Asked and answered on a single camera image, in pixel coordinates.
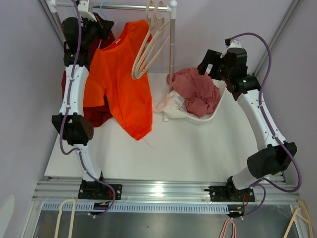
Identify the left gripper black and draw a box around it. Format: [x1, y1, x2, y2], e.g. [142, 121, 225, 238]
[81, 13, 113, 49]

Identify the pink t shirt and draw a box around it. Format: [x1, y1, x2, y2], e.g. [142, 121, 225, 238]
[171, 67, 221, 118]

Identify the orange t shirt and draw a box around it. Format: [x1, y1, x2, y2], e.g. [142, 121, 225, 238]
[83, 19, 153, 140]

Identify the beige wooden hanger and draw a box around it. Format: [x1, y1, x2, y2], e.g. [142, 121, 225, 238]
[135, 1, 171, 76]
[131, 0, 164, 80]

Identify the white t shirt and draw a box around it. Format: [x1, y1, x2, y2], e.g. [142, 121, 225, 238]
[153, 90, 197, 119]

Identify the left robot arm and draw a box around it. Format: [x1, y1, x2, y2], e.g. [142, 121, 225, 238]
[52, 12, 116, 200]

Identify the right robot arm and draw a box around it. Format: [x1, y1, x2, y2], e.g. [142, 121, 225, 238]
[197, 47, 297, 201]

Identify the dark red t shirt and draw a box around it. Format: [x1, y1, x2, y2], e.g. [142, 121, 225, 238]
[61, 29, 116, 128]

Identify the cream hanger bottom left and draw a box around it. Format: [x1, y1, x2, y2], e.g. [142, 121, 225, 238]
[53, 197, 77, 238]

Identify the pink hanger bottom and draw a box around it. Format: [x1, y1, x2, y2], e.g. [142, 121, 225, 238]
[219, 219, 238, 238]

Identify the beige hanger bottom right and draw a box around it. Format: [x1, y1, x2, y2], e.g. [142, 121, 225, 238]
[283, 200, 314, 238]

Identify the white plastic basket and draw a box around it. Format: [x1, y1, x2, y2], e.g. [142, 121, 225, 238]
[183, 71, 227, 125]

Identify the metal clothes rack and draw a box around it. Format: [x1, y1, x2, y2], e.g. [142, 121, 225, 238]
[45, 0, 177, 83]

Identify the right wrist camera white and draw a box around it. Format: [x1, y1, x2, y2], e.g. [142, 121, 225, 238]
[223, 39, 242, 54]

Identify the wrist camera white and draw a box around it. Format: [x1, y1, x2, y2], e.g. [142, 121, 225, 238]
[75, 0, 97, 22]
[223, 39, 242, 54]

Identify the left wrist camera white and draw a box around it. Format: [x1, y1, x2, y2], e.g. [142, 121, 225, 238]
[75, 0, 97, 22]

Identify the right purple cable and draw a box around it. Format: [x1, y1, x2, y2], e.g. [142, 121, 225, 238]
[224, 32, 303, 221]

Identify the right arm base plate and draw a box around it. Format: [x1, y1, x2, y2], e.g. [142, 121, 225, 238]
[204, 185, 255, 202]

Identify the aluminium rail frame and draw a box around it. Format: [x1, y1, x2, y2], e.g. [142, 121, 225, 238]
[31, 177, 300, 205]

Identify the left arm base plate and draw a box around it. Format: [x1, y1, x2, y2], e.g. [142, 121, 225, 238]
[78, 182, 122, 200]

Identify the slotted cable duct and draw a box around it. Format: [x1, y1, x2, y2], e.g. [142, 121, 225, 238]
[42, 201, 243, 214]

